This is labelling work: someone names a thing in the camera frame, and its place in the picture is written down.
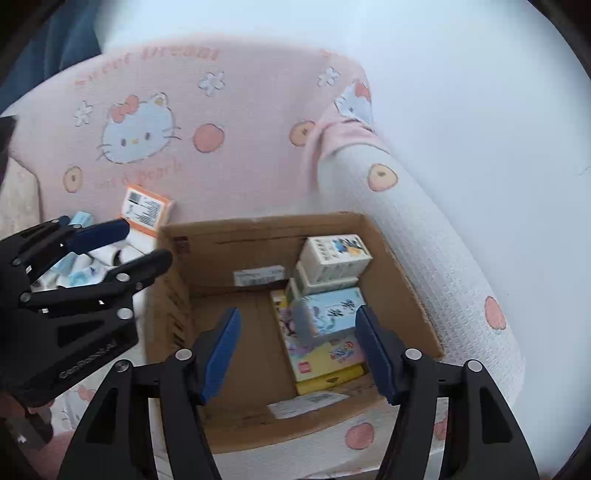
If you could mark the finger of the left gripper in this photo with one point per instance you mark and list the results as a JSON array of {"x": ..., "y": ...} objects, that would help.
[
  {"x": 31, "y": 252},
  {"x": 113, "y": 293}
]

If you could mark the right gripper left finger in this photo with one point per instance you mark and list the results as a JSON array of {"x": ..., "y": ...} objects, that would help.
[{"x": 113, "y": 439}]

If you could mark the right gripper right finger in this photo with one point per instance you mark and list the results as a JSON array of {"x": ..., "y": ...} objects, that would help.
[{"x": 483, "y": 438}]

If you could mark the baby wipes pack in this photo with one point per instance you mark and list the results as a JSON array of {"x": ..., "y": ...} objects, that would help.
[{"x": 79, "y": 270}]

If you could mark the light blue glasses case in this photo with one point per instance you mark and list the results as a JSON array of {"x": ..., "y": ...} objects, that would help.
[{"x": 82, "y": 219}]

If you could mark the orange labelled box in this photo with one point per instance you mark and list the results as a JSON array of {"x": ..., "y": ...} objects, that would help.
[{"x": 144, "y": 210}]

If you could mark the light blue small box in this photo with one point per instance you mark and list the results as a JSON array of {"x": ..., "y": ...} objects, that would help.
[{"x": 319, "y": 318}]

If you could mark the white cardboard tube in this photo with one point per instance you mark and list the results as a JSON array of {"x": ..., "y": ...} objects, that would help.
[{"x": 135, "y": 245}]

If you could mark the yellow cartoon flat box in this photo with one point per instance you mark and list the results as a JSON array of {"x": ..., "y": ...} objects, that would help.
[{"x": 315, "y": 369}]

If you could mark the brown cardboard box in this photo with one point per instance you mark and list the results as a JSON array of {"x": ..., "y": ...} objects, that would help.
[{"x": 200, "y": 285}]

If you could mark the pink Hello Kitty blanket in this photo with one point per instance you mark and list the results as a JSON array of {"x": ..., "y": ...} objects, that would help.
[{"x": 242, "y": 130}]

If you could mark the white green small box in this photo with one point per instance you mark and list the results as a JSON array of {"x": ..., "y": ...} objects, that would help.
[{"x": 300, "y": 286}]

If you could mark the white cartoon box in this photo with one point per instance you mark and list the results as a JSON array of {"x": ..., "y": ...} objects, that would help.
[{"x": 334, "y": 257}]

